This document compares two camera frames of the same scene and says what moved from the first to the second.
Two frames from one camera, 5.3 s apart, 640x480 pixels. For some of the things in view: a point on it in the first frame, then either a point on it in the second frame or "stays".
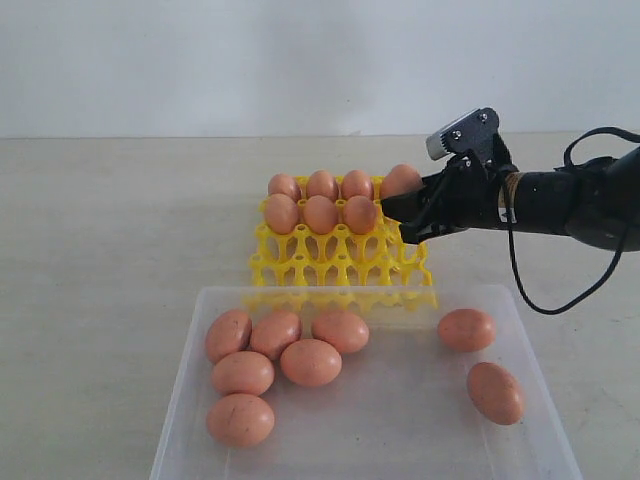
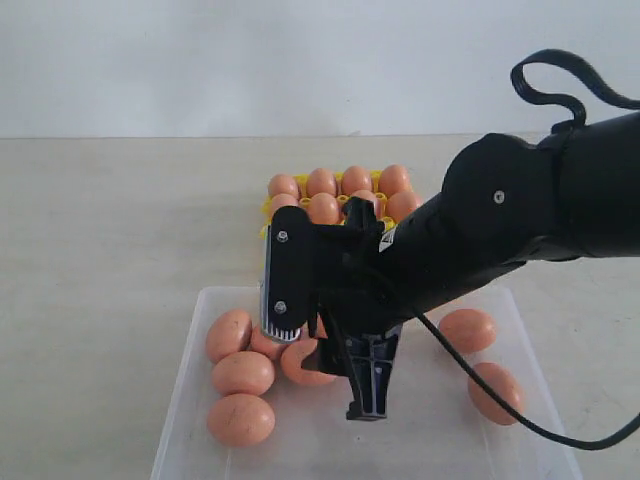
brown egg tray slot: [356, 183] stays
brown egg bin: [240, 419] stays
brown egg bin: [496, 393] stays
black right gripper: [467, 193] -> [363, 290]
